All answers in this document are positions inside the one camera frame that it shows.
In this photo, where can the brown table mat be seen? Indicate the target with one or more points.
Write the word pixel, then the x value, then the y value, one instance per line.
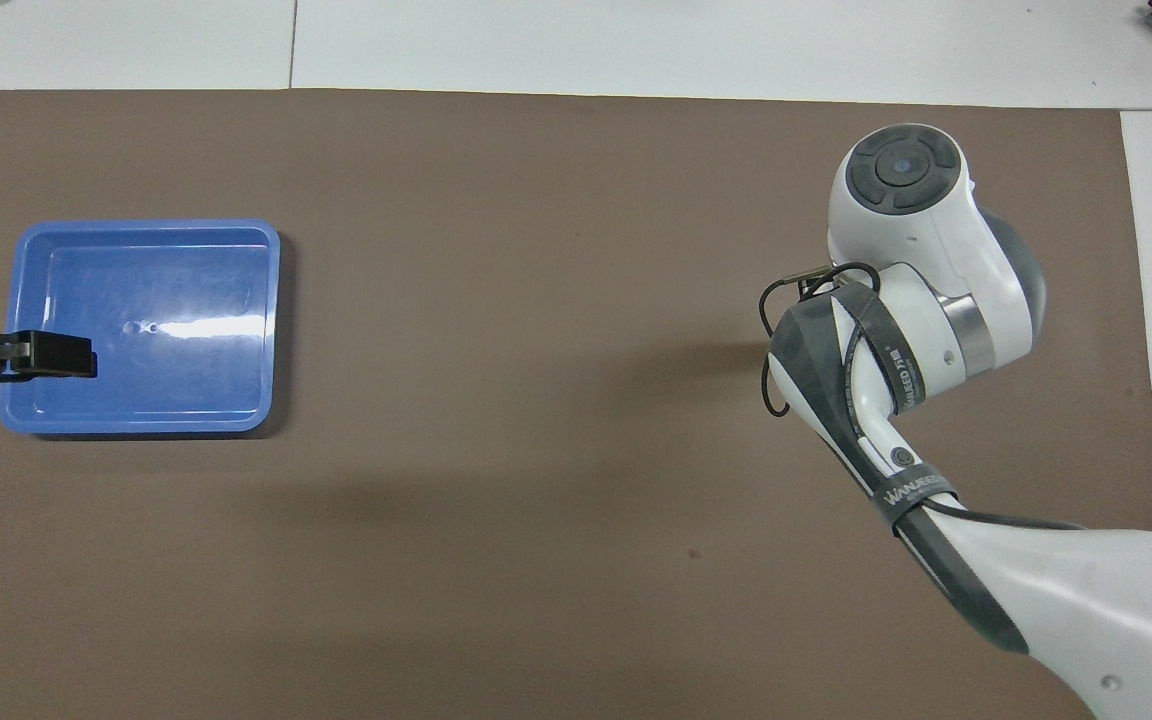
pixel 536 450

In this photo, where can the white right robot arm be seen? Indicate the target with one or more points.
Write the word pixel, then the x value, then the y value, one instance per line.
pixel 936 240

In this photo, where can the blue plastic tray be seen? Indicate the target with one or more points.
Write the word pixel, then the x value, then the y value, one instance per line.
pixel 176 290

